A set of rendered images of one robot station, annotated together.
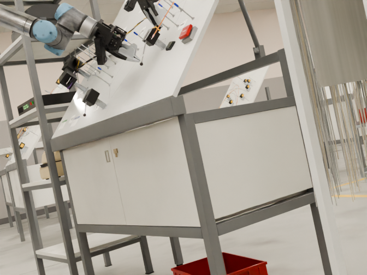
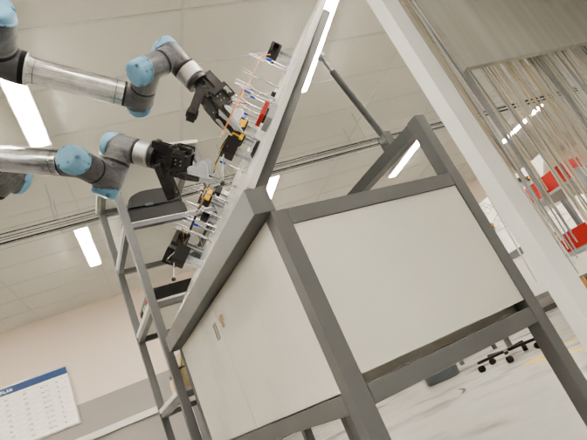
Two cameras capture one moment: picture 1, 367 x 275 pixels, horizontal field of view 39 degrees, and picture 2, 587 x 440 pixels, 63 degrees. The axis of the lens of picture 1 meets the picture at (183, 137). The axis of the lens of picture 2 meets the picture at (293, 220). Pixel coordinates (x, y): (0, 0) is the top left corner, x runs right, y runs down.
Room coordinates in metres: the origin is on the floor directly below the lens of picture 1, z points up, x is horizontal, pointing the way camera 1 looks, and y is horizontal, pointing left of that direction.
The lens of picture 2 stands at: (0.79, -0.12, 0.42)
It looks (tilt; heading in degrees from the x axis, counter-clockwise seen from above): 19 degrees up; 4
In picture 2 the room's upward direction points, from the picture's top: 25 degrees counter-clockwise
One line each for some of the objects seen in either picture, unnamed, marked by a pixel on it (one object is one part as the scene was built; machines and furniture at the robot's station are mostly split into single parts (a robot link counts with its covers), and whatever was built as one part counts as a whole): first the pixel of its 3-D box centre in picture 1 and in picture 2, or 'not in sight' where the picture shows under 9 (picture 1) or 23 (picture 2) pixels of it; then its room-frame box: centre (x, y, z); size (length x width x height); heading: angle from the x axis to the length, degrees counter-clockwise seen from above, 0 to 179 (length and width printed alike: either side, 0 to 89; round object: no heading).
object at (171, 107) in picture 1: (104, 129); (203, 293); (2.24, 0.33, 0.83); 1.18 x 0.05 x 0.06; 35
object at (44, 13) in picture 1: (40, 25); (151, 215); (3.00, 0.69, 1.56); 0.30 x 0.23 x 0.19; 127
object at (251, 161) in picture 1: (174, 167); (316, 331); (2.42, 0.07, 0.60); 1.17 x 0.58 x 0.40; 35
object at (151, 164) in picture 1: (150, 176); (262, 337); (2.02, 0.16, 0.60); 0.55 x 0.03 x 0.39; 35
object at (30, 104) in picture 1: (53, 103); (177, 299); (3.03, 0.71, 1.09); 0.35 x 0.33 x 0.07; 35
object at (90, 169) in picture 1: (93, 184); (215, 380); (2.47, 0.47, 0.60); 0.55 x 0.02 x 0.39; 35
